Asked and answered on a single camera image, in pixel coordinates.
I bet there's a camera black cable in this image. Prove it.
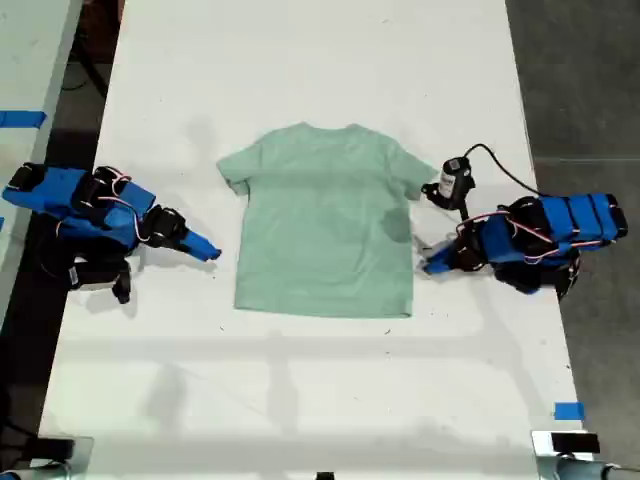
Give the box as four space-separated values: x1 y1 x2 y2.
463 143 544 197

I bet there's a black clamp block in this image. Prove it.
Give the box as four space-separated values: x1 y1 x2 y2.
34 436 77 459
550 432 600 454

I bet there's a black floor cable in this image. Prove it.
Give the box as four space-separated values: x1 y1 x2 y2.
60 27 110 100

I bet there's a small blue tape square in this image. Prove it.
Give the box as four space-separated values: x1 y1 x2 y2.
553 401 587 422

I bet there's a clear metal corner bracket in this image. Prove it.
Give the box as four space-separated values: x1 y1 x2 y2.
28 435 96 470

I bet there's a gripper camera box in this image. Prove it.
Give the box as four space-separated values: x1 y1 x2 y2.
421 156 477 211
68 261 120 293

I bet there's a metal bracket with white face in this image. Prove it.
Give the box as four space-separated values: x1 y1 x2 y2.
530 429 602 480

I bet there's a pale green T-shirt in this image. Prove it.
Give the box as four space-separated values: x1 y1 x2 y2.
215 121 440 320

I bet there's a white side table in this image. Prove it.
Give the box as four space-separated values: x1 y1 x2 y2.
0 0 84 321

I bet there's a long blue tape strip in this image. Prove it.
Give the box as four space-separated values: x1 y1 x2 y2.
0 110 48 129

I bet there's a grey metal tube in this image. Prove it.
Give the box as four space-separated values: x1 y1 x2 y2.
0 461 72 480
556 455 640 480

